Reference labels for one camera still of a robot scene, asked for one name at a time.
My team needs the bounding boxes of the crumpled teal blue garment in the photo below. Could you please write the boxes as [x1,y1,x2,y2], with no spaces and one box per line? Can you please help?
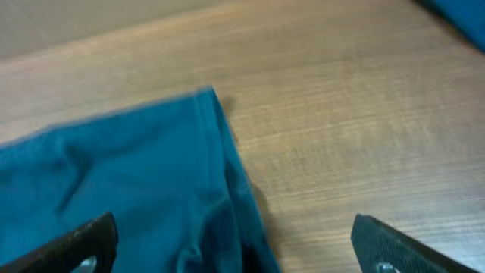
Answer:
[414,0,484,53]

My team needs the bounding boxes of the dark navy shorts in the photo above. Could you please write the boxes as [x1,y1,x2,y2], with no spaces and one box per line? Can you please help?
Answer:
[1,87,279,272]

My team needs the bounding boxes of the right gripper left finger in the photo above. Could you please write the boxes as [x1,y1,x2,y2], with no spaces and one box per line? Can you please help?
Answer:
[1,212,119,273]

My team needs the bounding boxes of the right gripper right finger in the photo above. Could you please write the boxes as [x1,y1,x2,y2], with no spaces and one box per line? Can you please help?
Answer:
[351,214,477,273]

